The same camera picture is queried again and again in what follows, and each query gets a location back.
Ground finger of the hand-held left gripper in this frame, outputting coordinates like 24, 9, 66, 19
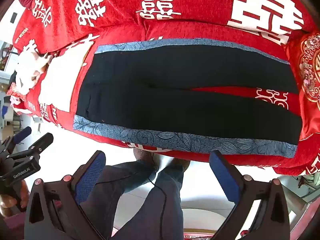
19, 132, 54, 158
9, 127, 32, 147

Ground person's left hand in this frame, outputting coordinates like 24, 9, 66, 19
0, 180, 30, 217

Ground brown shoe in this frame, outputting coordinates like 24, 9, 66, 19
134, 147, 160, 168
167, 157, 190, 172

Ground white plush cloth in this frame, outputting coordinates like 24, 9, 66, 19
15, 51, 53, 95

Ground black pants with patterned stripes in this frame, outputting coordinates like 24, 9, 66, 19
73, 38, 303, 158

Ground person's legs in jeans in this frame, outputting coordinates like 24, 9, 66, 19
96, 152, 167, 230

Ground person's left forearm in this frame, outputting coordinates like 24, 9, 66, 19
0, 215, 25, 240

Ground red embroidered cushion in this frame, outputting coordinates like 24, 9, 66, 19
285, 31, 320, 143

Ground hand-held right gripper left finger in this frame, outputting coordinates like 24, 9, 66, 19
24, 150, 112, 240

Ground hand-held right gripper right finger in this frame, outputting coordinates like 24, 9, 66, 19
209, 150, 298, 240

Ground person's leg in jeans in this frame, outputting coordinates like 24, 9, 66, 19
110, 166, 184, 240
81, 160, 159, 215

